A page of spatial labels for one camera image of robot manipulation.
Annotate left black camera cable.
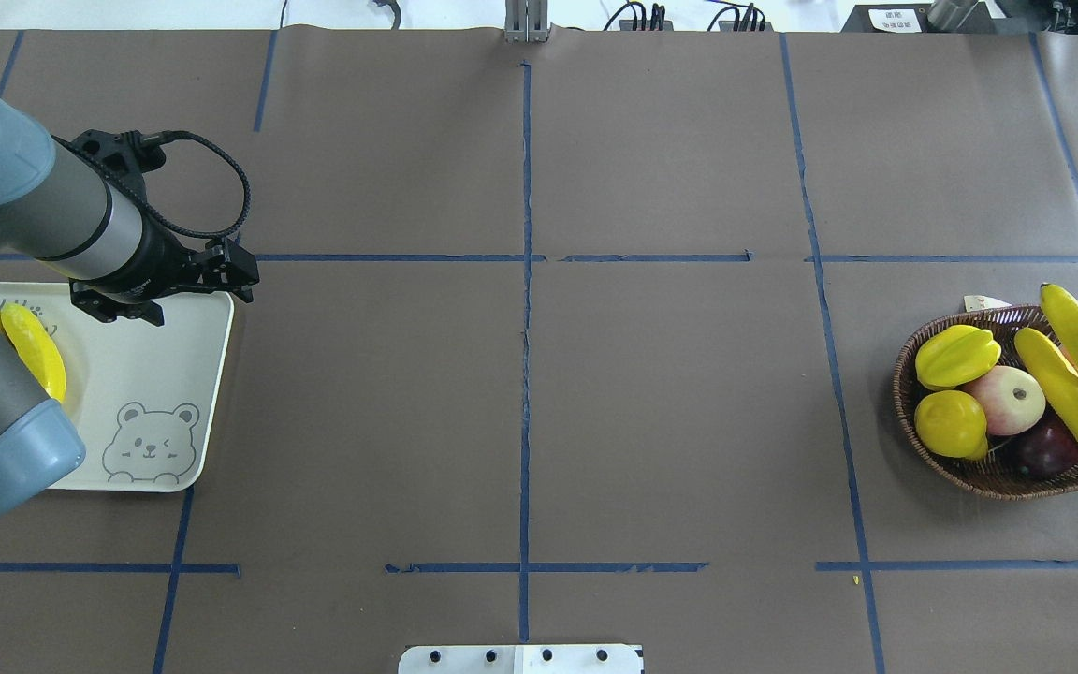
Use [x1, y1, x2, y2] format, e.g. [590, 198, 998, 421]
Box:
[52, 130, 252, 240]

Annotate aluminium frame post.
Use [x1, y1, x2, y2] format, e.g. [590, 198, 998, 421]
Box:
[503, 0, 551, 44]

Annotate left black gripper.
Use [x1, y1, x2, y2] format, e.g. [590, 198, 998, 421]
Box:
[69, 225, 260, 326]

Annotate yellow lemon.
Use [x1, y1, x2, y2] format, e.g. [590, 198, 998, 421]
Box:
[912, 389, 989, 460]

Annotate yellow green apple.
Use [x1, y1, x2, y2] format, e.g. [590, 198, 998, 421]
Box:
[958, 364, 1047, 436]

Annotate paper basket tag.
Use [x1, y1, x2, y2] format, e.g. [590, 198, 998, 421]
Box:
[963, 294, 1012, 313]

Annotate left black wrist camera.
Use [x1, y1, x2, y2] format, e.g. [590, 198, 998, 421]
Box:
[67, 129, 167, 201]

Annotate brown wicker basket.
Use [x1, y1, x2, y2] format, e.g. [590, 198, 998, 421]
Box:
[892, 304, 1078, 503]

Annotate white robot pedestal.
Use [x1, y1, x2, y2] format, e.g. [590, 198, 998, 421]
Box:
[397, 643, 646, 673]

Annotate white bear tray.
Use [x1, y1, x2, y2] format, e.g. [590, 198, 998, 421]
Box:
[0, 281, 235, 493]

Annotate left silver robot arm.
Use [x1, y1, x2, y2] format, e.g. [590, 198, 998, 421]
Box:
[0, 98, 258, 517]

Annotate dark purple fruit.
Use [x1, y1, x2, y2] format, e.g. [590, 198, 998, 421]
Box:
[1010, 411, 1078, 479]

